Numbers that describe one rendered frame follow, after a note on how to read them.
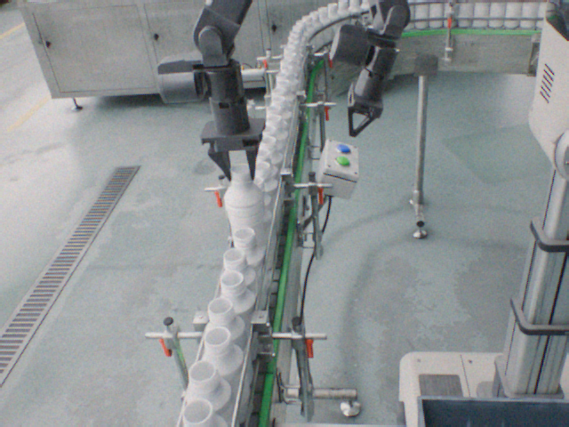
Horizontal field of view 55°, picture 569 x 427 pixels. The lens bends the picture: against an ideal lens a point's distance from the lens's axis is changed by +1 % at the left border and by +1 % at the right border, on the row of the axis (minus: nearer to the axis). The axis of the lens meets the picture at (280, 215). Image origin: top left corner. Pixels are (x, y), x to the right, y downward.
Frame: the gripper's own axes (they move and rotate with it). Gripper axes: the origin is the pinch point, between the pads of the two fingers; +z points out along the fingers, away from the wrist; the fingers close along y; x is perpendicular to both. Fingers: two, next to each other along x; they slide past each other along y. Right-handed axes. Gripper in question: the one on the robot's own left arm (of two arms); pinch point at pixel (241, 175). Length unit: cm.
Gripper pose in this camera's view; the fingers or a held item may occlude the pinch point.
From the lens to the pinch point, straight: 95.4
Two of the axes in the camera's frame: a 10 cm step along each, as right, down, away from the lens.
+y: 9.9, -0.4, -1.5
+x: 1.0, -5.7, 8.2
